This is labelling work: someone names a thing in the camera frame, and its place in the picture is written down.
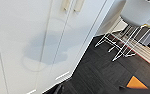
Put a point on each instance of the white wardrobe body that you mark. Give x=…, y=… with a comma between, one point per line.
x=107, y=13

